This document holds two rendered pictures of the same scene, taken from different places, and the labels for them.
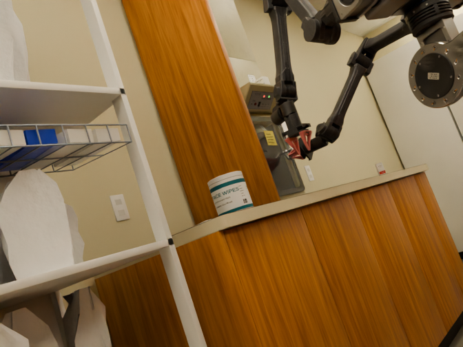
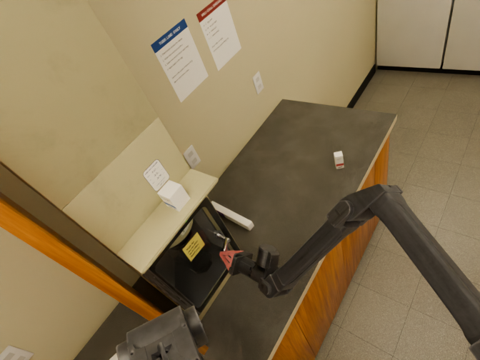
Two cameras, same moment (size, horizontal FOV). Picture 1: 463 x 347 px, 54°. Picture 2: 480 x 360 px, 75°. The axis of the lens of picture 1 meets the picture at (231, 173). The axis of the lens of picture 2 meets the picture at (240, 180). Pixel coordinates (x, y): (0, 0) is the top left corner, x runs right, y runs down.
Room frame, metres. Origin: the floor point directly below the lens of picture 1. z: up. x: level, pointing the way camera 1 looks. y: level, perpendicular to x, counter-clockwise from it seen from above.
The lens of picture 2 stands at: (1.60, -0.63, 2.11)
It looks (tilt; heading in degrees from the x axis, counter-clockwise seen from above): 45 degrees down; 15
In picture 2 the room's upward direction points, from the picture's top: 25 degrees counter-clockwise
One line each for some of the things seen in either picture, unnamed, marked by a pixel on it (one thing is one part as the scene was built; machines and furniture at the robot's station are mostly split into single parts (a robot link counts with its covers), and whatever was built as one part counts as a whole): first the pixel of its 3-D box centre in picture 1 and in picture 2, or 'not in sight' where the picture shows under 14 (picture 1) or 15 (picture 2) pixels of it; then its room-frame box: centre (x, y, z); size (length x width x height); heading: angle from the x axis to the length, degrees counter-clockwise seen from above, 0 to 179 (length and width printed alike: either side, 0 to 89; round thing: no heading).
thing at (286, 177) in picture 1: (274, 155); (201, 260); (2.15, -0.22, 1.19); 0.30 x 0.01 x 0.40; 142
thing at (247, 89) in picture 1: (263, 98); (176, 223); (2.12, -0.26, 1.46); 0.32 x 0.12 x 0.10; 142
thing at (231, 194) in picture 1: (231, 196); not in sight; (1.62, 0.03, 1.01); 0.13 x 0.13 x 0.15
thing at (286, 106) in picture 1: (287, 110); not in sight; (1.73, -0.29, 1.27); 0.07 x 0.06 x 0.07; 26
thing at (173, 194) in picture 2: (262, 84); (173, 196); (2.16, -0.29, 1.54); 0.05 x 0.05 x 0.06; 52
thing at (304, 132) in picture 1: (302, 140); not in sight; (1.72, -0.30, 1.14); 0.07 x 0.07 x 0.09; 52
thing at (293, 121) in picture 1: (293, 124); not in sight; (1.73, -0.29, 1.21); 0.10 x 0.07 x 0.07; 52
